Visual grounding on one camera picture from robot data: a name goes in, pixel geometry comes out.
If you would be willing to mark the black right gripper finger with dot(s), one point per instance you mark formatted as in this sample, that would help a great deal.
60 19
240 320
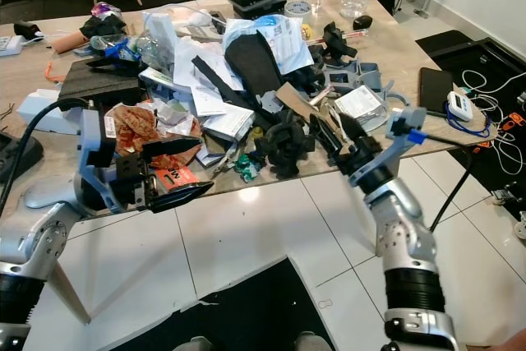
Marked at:
327 136
352 132

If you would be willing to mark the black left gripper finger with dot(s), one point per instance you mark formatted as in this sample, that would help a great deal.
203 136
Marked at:
182 196
168 149

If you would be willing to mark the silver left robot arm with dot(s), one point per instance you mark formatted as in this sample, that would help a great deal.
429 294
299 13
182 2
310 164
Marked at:
37 244

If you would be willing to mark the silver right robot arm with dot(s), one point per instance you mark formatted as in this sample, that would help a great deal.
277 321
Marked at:
403 236

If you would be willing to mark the red printed packet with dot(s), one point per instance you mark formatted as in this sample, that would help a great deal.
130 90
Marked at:
173 177

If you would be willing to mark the white packet in plastic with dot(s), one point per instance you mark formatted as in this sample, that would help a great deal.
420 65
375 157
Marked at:
360 104

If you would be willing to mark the crumpled clear wrapper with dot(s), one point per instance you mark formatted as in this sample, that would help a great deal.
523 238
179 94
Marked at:
175 117

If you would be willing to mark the orange brown snack wrapper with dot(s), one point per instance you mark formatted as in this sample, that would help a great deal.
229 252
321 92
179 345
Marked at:
136 125

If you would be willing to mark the black gear shaped part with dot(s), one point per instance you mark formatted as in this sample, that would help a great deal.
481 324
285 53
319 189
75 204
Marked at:
283 144

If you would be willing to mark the brown cardboard piece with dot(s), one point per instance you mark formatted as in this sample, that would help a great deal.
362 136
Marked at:
296 100

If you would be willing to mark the grey plastic device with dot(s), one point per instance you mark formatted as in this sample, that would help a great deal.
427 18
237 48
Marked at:
366 80

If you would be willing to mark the flat white box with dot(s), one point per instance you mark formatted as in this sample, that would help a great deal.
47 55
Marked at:
226 121

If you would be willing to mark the green candy wrapper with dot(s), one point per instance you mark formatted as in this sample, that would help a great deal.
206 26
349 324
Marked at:
246 167

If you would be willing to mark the white paper sheets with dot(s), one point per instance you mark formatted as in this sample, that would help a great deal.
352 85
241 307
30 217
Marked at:
197 71

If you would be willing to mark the black plastic clamp part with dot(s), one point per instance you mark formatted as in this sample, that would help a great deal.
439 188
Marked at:
337 43

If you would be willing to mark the black tablet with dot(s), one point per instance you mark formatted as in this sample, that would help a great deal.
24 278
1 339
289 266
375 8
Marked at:
436 92

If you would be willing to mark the black flat case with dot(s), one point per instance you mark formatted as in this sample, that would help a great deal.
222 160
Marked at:
99 81

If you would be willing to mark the black shoe insole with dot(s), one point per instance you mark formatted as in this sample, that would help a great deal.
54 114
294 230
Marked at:
251 63

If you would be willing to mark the white blue plastic pouch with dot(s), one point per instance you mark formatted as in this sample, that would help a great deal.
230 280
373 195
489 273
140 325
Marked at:
283 39

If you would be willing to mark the crushed clear plastic bottle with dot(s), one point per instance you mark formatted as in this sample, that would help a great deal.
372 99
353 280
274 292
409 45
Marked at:
131 47

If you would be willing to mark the white handheld device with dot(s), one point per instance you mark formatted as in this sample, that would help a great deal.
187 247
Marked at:
460 104

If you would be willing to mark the small black gadget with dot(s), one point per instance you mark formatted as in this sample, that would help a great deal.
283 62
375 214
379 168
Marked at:
362 22

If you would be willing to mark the black game controller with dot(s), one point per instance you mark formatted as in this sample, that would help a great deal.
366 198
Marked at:
20 158

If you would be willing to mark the small white carton box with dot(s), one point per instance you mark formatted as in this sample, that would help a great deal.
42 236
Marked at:
41 108

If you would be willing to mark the white paper bag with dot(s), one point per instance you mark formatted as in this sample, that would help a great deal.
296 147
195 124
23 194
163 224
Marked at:
161 34

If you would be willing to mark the black floor mat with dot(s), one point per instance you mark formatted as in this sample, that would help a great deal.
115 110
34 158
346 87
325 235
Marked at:
230 310

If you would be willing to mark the round clear tape roll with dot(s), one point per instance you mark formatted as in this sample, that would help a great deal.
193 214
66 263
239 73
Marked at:
297 10

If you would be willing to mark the black crumpled cloth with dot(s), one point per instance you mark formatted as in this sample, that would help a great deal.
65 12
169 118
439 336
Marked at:
103 26

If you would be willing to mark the brown cardboard tube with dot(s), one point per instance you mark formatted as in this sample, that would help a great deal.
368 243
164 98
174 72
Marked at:
70 43

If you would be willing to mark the grey left robot foot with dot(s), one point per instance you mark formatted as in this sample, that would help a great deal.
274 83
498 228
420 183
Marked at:
197 344

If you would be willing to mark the grey robot foot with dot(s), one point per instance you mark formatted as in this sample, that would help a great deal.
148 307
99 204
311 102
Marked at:
310 343
197 344

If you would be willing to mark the black rug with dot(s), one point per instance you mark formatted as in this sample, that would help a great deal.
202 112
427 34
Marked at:
485 59

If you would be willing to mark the purple foil wrapper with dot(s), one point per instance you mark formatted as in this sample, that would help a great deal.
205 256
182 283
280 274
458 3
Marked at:
105 11

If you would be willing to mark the small orange gadget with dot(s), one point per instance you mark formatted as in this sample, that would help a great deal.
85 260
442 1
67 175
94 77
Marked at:
514 121

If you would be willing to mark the white power strip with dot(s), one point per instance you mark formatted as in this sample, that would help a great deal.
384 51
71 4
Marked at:
12 45

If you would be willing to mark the black power adapter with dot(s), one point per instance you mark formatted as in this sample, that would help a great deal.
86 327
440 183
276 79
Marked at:
29 30

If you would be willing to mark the grey right robot foot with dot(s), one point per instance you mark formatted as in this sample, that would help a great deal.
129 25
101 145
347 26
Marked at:
310 343

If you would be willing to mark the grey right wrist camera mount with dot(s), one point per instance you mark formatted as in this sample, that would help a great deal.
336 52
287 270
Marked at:
407 125

